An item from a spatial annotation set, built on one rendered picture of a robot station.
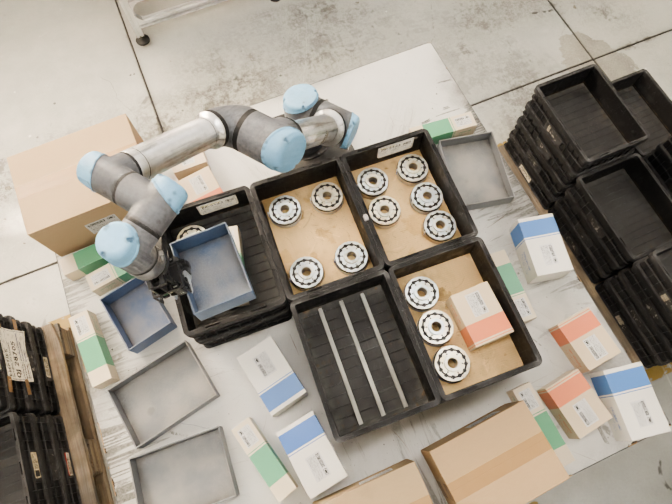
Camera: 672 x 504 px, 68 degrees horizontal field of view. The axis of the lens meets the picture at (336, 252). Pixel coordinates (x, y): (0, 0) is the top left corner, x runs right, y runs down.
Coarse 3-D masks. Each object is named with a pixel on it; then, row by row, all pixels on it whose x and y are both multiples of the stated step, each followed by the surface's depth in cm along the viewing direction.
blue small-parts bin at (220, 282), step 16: (224, 224) 128; (192, 240) 128; (208, 240) 132; (224, 240) 133; (176, 256) 126; (192, 256) 131; (208, 256) 131; (224, 256) 131; (192, 272) 129; (208, 272) 129; (224, 272) 129; (240, 272) 129; (208, 288) 128; (224, 288) 128; (240, 288) 128; (192, 304) 120; (208, 304) 126; (224, 304) 121; (240, 304) 126
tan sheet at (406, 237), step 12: (360, 168) 167; (384, 168) 167; (396, 180) 165; (432, 180) 165; (396, 192) 163; (408, 192) 163; (408, 204) 162; (444, 204) 162; (408, 216) 160; (420, 216) 160; (396, 228) 159; (408, 228) 159; (420, 228) 159; (456, 228) 159; (384, 240) 158; (396, 240) 158; (408, 240) 158; (420, 240) 158; (396, 252) 156; (408, 252) 156
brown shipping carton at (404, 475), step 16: (400, 464) 139; (368, 480) 135; (384, 480) 131; (400, 480) 131; (416, 480) 131; (336, 496) 131; (352, 496) 130; (368, 496) 130; (384, 496) 130; (400, 496) 130; (416, 496) 130
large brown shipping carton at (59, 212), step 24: (120, 120) 166; (48, 144) 163; (72, 144) 163; (96, 144) 163; (120, 144) 163; (24, 168) 160; (48, 168) 160; (72, 168) 160; (24, 192) 157; (48, 192) 157; (72, 192) 157; (24, 216) 154; (48, 216) 154; (72, 216) 154; (96, 216) 159; (120, 216) 164; (48, 240) 159; (72, 240) 165
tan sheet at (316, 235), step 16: (288, 192) 164; (304, 192) 164; (304, 208) 162; (272, 224) 160; (304, 224) 160; (320, 224) 160; (336, 224) 160; (352, 224) 160; (288, 240) 158; (304, 240) 158; (320, 240) 158; (336, 240) 158; (352, 240) 158; (288, 256) 156; (304, 256) 156; (320, 256) 156; (352, 256) 156; (368, 256) 156; (288, 272) 154; (304, 272) 154; (336, 272) 154
